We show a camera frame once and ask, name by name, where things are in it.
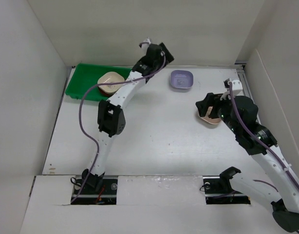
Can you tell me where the wrist white camera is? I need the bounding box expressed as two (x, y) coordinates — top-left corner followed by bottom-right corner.
(221, 78), (243, 99)
(139, 37), (152, 53)

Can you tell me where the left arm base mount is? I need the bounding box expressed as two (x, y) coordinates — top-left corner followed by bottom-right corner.
(71, 176), (118, 205)

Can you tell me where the red round plate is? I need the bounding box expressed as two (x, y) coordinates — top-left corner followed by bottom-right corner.
(98, 88), (112, 97)

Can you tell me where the purple square bowl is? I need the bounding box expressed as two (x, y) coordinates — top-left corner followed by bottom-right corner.
(169, 70), (194, 90)

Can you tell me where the cream square bowl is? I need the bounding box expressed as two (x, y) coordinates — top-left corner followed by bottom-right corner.
(97, 72), (125, 96)

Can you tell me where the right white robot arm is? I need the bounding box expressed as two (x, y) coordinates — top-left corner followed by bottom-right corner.
(195, 93), (299, 233)

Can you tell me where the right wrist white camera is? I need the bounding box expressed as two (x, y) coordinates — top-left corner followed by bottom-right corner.
(221, 78), (243, 99)

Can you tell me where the pink square bowl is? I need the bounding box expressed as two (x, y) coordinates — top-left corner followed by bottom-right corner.
(197, 106), (222, 125)

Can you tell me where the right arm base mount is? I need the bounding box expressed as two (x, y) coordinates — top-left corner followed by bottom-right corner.
(200, 175), (251, 205)

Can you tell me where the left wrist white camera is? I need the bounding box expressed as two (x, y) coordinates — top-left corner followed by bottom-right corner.
(139, 37), (152, 53)

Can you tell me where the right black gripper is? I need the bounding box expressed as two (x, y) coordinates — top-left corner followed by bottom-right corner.
(196, 90), (241, 135)

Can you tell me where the green plastic bin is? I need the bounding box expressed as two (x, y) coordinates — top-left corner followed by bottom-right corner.
(65, 63), (131, 99)

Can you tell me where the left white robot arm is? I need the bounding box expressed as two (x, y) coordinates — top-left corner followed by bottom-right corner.
(78, 40), (174, 194)

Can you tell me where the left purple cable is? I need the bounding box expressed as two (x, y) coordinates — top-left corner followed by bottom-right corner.
(71, 42), (167, 204)

